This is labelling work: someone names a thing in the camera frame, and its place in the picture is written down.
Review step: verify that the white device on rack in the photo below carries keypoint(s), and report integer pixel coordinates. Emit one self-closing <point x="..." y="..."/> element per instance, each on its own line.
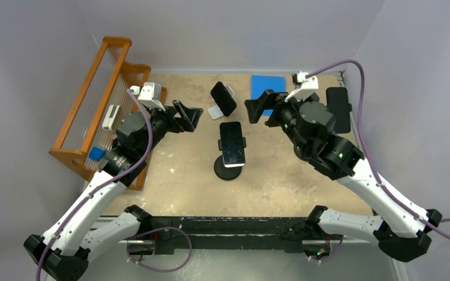
<point x="111" y="117"/>

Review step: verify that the blue object on rack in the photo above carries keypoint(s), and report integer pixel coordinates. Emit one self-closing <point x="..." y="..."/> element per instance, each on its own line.
<point x="96" y="153"/>

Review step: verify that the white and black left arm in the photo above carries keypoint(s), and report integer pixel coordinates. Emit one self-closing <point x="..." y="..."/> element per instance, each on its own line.
<point x="65" y="250"/>

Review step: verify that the black round-base phone stand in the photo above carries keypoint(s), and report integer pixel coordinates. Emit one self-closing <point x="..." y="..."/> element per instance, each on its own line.
<point x="223" y="172"/>

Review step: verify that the white folding phone stand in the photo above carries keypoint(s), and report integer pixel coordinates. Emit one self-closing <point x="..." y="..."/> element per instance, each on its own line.
<point x="219" y="108"/>

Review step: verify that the black phone on white stand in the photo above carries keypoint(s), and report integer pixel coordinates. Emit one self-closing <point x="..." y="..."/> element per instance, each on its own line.
<point x="223" y="99"/>

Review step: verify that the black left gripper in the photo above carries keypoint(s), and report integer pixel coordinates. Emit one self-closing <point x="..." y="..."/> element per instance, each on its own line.
<point x="190" y="115"/>

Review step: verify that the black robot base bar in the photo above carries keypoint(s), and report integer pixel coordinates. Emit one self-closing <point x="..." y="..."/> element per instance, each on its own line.
<point x="288" y="234"/>

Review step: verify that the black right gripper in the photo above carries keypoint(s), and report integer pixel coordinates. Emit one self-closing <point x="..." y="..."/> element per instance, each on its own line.
<point x="269" y="100"/>

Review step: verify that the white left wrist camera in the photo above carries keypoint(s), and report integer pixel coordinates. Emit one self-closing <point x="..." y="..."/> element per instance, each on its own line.
<point x="149" y="95"/>

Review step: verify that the black smartphone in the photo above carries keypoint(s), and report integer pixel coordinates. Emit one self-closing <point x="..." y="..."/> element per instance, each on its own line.
<point x="232" y="144"/>

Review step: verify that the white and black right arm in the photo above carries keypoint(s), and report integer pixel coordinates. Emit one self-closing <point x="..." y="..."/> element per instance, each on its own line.
<point x="399" y="228"/>

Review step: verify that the orange wooden rack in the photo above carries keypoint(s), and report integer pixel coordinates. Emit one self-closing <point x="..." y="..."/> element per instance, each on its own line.
<point x="105" y="84"/>

